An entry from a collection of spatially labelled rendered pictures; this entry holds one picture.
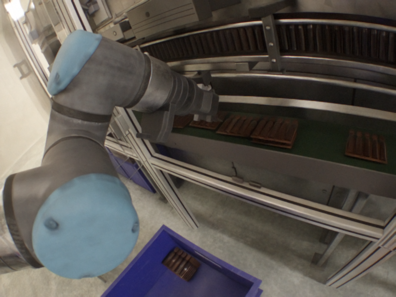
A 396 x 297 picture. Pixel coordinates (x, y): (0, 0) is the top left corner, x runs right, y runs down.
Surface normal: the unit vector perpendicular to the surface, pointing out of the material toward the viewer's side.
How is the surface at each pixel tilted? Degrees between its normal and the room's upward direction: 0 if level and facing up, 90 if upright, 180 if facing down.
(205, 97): 74
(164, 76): 79
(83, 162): 38
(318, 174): 90
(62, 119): 64
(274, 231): 0
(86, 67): 97
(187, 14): 90
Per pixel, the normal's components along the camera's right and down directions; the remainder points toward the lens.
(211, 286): -0.30, -0.73
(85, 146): 0.37, -0.91
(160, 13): -0.56, 0.66
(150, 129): -0.61, -0.06
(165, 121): 0.77, 0.15
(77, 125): 0.49, 0.37
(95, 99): 0.68, 0.40
